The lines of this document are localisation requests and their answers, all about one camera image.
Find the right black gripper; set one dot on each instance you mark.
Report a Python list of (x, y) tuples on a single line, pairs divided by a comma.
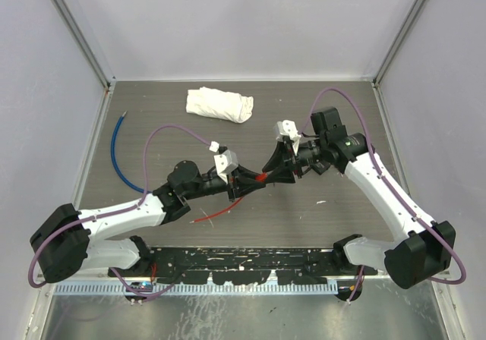
[(282, 174)]

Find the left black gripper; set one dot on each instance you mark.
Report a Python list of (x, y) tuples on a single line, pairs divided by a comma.
[(245, 181)]

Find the red cable padlock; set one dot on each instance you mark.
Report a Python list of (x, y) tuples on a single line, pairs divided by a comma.
[(228, 211)]

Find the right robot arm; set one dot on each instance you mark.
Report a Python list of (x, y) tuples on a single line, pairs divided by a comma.
[(420, 248)]

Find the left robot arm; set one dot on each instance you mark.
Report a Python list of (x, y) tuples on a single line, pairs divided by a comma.
[(72, 240)]

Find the white crumpled cloth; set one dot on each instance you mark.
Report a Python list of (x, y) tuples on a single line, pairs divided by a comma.
[(214, 103)]

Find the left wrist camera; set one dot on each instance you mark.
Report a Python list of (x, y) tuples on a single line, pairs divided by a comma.
[(225, 160)]

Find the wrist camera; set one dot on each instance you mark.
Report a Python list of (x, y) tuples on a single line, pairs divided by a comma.
[(287, 128), (225, 160)]

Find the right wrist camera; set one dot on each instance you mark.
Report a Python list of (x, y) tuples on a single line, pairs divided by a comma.
[(287, 128)]

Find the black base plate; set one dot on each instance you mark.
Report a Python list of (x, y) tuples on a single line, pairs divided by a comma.
[(239, 266)]

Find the blue cable lock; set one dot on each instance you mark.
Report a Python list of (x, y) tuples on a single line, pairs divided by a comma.
[(113, 157)]

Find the slotted cable duct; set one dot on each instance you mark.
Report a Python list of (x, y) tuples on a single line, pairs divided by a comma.
[(268, 288)]

